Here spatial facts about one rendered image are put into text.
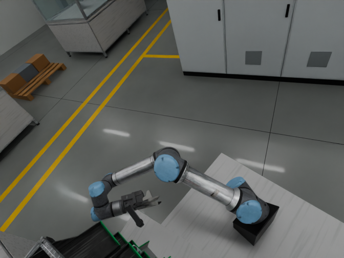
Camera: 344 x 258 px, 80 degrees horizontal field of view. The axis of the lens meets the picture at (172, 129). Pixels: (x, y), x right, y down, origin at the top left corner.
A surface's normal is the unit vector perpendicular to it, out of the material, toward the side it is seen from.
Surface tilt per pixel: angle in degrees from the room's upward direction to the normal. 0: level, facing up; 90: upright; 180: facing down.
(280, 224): 0
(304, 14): 90
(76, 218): 0
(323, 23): 90
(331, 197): 0
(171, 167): 49
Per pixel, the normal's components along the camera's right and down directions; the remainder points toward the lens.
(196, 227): -0.23, -0.63
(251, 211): 0.03, 0.29
